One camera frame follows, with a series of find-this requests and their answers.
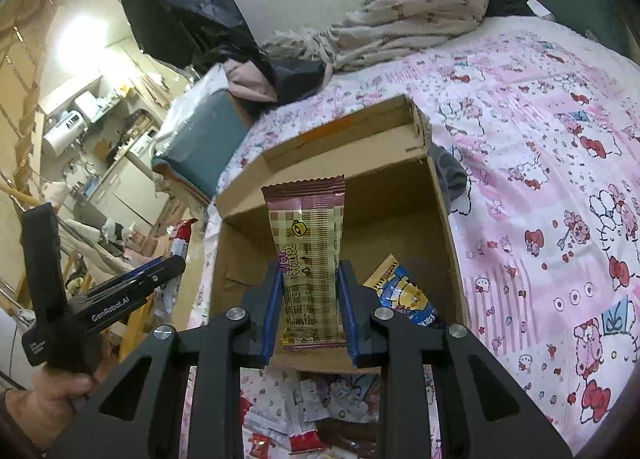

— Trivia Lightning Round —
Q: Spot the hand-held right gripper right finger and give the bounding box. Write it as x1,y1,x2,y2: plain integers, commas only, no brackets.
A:
339,260,574,459

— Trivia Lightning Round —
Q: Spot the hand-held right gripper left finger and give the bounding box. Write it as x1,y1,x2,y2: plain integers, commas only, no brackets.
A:
47,261,284,459

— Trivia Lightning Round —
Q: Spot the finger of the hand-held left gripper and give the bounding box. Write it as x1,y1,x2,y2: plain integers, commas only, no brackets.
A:
87,259,168,296
127,255,187,297

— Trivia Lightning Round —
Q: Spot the blue yellow snack packet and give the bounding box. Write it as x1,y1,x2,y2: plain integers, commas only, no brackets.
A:
362,254,444,331

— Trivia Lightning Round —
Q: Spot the beige maroon checked snack packet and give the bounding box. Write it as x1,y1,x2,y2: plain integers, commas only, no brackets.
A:
261,175,347,351

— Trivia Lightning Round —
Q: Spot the pile of snack packets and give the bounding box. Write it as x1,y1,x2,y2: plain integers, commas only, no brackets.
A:
239,370,387,459

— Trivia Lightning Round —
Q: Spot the brown cardboard box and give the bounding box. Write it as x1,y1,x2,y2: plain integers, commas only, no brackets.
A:
209,94,471,376

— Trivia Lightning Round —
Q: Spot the person's left forearm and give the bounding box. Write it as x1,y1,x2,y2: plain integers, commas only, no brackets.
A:
0,386,43,459

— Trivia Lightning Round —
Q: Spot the person's left hand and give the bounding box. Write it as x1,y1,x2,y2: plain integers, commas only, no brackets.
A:
11,355,115,456

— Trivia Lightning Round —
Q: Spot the beige cabinet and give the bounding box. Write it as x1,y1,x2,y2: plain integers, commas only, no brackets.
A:
75,151,172,236

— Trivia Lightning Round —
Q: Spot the teal cushion in plastic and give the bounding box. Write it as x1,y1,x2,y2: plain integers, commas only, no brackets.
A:
150,63,252,200

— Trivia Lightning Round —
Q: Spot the white water heater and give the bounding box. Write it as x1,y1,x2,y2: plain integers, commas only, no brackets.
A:
42,109,84,158

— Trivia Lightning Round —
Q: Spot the grey cloth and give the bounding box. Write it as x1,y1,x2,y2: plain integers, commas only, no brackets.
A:
429,144,471,206

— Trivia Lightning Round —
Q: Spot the pink cloth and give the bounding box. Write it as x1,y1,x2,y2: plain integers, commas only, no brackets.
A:
222,59,281,103

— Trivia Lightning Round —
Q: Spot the pink printed bedsheet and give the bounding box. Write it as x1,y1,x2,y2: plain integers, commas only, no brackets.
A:
185,14,637,459

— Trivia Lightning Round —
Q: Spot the black jacket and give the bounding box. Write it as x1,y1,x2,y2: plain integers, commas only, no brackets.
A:
106,0,327,106

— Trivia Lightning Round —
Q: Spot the crumpled beige blanket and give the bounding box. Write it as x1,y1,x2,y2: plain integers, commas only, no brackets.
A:
259,0,492,74

